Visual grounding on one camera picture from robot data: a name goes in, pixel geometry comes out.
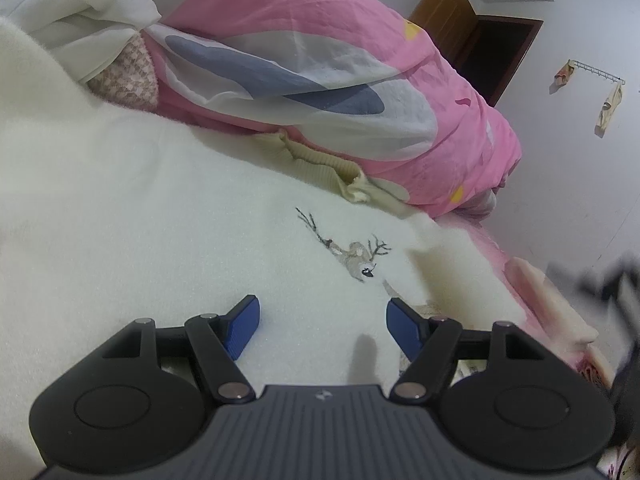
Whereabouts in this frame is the pink patterned quilt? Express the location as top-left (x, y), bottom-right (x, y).
top-left (122, 0), bottom-right (523, 218)

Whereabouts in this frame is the small hanging cloth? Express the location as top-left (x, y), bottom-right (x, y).
top-left (553, 60), bottom-right (576, 95)

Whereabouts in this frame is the crumpled white cloth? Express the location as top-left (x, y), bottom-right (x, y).
top-left (0, 0), bottom-right (162, 85)

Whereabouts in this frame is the wooden door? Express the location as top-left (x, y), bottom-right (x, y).
top-left (409, 0), bottom-right (544, 108)

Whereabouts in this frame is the cream sweater with deer embroidery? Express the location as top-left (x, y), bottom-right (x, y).
top-left (0, 15), bottom-right (608, 471)

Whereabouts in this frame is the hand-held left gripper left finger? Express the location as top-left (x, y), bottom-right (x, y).
top-left (102, 294), bottom-right (262, 405)

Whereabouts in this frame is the metal wall hook rack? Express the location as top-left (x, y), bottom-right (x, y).
top-left (570, 60), bottom-right (627, 85)

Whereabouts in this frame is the long hanging cloth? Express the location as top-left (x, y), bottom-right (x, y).
top-left (594, 82), bottom-right (624, 137)

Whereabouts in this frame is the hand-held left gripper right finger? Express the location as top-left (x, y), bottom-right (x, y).
top-left (386, 297), bottom-right (541, 405)

